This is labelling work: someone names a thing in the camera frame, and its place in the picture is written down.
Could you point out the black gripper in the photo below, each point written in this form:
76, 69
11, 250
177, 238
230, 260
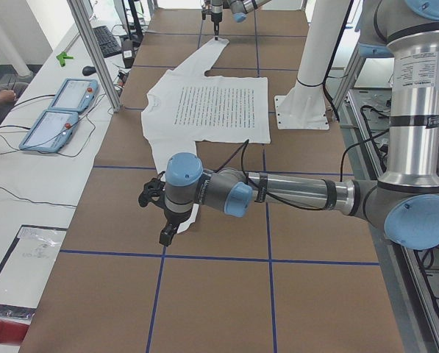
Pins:
175, 218
216, 15

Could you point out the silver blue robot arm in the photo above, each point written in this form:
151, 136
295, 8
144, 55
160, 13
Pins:
404, 201
239, 10

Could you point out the black power adapter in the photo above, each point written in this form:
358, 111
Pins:
128, 53

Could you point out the black keyboard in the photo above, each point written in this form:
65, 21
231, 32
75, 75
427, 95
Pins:
107, 42

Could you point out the black computer mouse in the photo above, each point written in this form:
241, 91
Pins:
88, 70

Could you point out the near blue teach pendant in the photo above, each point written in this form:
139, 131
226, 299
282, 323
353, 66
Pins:
51, 131

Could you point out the blue teach pendant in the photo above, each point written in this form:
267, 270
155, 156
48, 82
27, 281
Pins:
51, 131
75, 95

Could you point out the far blue teach pendant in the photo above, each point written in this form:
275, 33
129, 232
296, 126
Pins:
75, 95

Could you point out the green plastic tool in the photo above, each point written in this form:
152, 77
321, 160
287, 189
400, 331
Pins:
63, 57

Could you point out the plastic document sleeve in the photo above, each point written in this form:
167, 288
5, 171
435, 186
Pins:
26, 266

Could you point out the red cylinder object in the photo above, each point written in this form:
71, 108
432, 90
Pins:
12, 333

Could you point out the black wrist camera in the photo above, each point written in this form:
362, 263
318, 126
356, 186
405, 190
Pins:
204, 14
153, 192

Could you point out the white camera stand column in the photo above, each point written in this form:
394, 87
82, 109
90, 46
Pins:
304, 106

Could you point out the aluminium frame post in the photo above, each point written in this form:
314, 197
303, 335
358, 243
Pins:
82, 22

